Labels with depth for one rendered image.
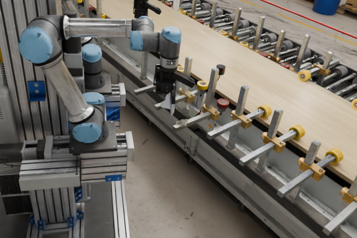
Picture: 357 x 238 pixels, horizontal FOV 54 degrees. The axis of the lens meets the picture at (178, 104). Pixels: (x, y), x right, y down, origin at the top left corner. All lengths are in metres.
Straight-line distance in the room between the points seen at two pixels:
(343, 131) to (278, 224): 0.80
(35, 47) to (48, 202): 1.21
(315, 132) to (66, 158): 1.48
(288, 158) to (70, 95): 1.42
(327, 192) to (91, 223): 1.47
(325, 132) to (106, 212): 1.52
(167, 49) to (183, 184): 1.83
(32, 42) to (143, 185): 1.87
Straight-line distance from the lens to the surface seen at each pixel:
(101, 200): 2.58
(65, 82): 1.43
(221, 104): 2.34
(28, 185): 1.77
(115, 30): 1.45
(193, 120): 2.22
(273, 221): 2.72
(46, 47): 1.34
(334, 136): 2.38
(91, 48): 2.10
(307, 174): 1.92
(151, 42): 1.33
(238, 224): 2.83
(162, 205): 2.83
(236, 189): 2.83
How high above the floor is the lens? 2.18
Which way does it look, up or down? 34 degrees down
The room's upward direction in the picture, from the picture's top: 7 degrees clockwise
